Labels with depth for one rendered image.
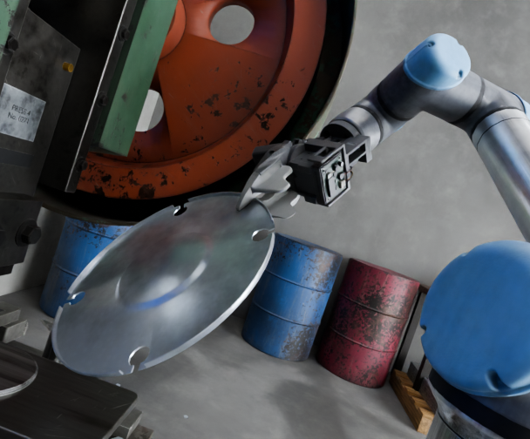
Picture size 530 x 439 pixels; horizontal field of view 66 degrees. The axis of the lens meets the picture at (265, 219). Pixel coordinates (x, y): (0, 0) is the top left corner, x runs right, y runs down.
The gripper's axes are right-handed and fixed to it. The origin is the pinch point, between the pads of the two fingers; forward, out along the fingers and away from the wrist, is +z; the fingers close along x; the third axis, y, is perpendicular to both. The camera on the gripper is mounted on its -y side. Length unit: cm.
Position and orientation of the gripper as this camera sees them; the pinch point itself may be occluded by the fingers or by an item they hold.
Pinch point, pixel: (241, 206)
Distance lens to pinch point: 53.5
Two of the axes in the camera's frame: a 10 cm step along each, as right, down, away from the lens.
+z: -6.8, 5.3, -5.1
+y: 7.0, 2.6, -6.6
